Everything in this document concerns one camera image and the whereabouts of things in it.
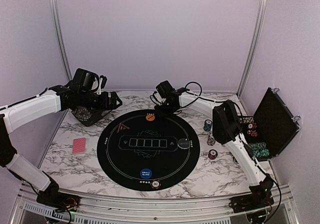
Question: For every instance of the black floral patterned pouch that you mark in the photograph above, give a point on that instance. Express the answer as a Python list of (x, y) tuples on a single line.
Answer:
[(88, 117)]

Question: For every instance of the round black poker mat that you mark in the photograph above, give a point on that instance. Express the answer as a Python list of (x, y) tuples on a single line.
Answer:
[(147, 145)]

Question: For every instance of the orange big blind button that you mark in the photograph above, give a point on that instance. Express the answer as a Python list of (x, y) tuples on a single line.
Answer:
[(150, 117)]

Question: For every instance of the black poker chip case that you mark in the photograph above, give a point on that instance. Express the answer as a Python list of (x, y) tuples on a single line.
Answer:
[(271, 128)]

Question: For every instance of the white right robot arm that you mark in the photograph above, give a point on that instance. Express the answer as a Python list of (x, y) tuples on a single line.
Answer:
[(226, 129)]

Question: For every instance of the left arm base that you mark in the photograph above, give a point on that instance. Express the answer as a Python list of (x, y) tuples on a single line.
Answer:
[(52, 197)]

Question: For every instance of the red triangular all-in marker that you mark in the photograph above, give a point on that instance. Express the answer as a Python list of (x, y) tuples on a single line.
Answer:
[(122, 127)]

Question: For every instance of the black dealer button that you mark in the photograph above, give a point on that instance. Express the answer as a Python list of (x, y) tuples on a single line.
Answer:
[(183, 143)]

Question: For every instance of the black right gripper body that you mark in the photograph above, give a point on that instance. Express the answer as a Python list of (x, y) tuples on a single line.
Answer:
[(167, 111)]

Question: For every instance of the blue small blind button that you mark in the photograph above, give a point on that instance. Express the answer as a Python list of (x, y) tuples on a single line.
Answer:
[(146, 173)]

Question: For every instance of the white red chip stack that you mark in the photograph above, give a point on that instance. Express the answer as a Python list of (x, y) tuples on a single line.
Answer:
[(155, 184)]

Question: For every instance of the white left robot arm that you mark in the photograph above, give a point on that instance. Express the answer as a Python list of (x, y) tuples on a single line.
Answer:
[(52, 100)]

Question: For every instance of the red brown chip stack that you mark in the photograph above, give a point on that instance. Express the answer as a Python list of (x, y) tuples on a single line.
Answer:
[(212, 154)]

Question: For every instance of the green poker chip stack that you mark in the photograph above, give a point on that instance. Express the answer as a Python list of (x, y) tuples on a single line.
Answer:
[(207, 126)]

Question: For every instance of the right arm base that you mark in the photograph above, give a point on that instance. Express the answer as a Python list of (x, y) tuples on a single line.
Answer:
[(255, 206)]

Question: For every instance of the red playing card deck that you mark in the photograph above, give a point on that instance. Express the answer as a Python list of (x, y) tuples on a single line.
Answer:
[(79, 146)]

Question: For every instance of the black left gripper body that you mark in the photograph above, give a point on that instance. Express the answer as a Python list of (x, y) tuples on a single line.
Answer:
[(86, 101)]

